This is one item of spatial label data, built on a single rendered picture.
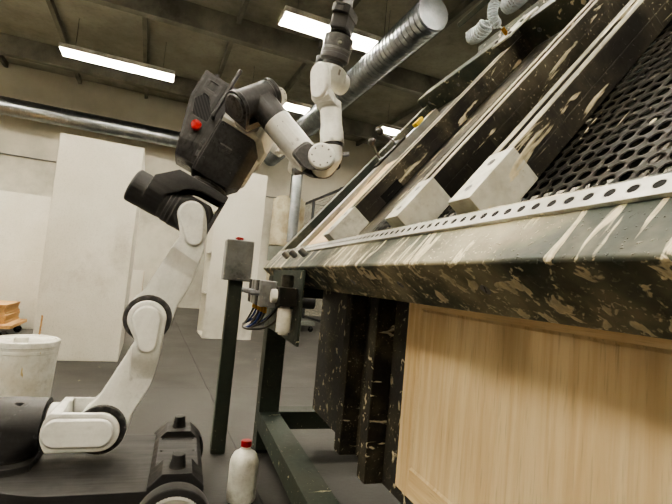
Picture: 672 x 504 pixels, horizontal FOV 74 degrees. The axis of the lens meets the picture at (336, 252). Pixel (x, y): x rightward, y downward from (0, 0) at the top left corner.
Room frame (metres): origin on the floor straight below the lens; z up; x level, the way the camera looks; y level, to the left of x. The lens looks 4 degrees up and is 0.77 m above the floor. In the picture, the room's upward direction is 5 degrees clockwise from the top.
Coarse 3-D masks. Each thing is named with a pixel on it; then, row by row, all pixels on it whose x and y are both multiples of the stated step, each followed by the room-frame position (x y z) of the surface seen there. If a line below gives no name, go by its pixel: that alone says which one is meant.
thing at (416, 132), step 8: (432, 112) 2.05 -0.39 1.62; (424, 120) 2.04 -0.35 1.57; (432, 120) 2.05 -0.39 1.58; (416, 128) 2.03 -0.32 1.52; (424, 128) 2.04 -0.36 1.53; (408, 136) 2.01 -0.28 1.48; (416, 136) 2.03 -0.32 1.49; (400, 144) 2.00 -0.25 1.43; (408, 144) 2.02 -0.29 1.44; (392, 152) 1.99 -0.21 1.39; (400, 152) 2.00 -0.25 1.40; (384, 160) 1.98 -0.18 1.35; (392, 160) 1.99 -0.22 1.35; (376, 168) 1.97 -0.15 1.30; (368, 176) 1.96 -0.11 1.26; (360, 184) 1.95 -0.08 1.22; (352, 192) 1.94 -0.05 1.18; (344, 200) 1.93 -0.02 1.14; (336, 208) 1.92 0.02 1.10; (328, 216) 1.91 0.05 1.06; (320, 224) 1.91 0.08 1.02; (312, 232) 1.90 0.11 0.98; (304, 240) 1.89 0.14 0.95
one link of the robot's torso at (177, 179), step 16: (144, 176) 1.40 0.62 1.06; (160, 176) 1.40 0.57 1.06; (176, 176) 1.41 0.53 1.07; (192, 176) 1.43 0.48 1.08; (128, 192) 1.39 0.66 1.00; (144, 192) 1.39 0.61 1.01; (160, 192) 1.40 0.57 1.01; (176, 192) 1.44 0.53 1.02; (192, 192) 1.55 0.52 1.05; (208, 192) 1.45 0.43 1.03; (144, 208) 1.43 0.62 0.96; (160, 208) 1.42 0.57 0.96; (208, 224) 1.46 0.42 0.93
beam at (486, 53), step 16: (560, 0) 1.44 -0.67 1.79; (576, 0) 1.40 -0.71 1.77; (544, 16) 1.52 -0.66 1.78; (560, 16) 1.48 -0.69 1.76; (528, 32) 1.60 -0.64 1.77; (544, 32) 1.56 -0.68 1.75; (496, 48) 1.75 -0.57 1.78; (464, 64) 2.00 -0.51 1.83; (480, 64) 1.87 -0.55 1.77; (448, 80) 2.07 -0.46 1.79; (464, 80) 2.00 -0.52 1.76; (432, 96) 2.24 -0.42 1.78; (448, 96) 2.16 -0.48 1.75
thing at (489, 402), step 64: (448, 320) 1.07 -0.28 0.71; (512, 320) 0.86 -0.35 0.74; (448, 384) 1.05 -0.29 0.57; (512, 384) 0.86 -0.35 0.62; (576, 384) 0.72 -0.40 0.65; (640, 384) 0.62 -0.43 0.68; (448, 448) 1.04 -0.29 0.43; (512, 448) 0.85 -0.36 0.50; (576, 448) 0.71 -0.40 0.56; (640, 448) 0.62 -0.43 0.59
